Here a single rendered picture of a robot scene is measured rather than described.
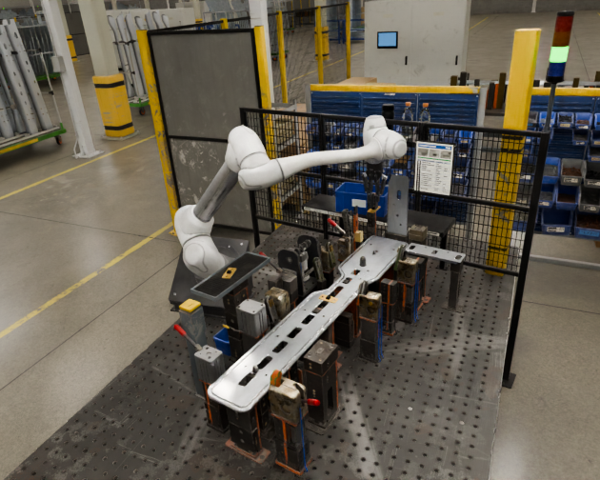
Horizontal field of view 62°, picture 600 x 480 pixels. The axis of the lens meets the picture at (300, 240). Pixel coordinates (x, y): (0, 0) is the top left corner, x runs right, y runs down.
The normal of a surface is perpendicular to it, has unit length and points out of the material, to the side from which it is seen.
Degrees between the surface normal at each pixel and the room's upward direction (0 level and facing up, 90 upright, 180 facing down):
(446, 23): 90
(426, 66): 90
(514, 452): 0
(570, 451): 0
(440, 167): 90
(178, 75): 90
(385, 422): 0
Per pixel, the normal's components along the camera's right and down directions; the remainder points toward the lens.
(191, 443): -0.06, -0.89
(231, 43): -0.43, 0.42
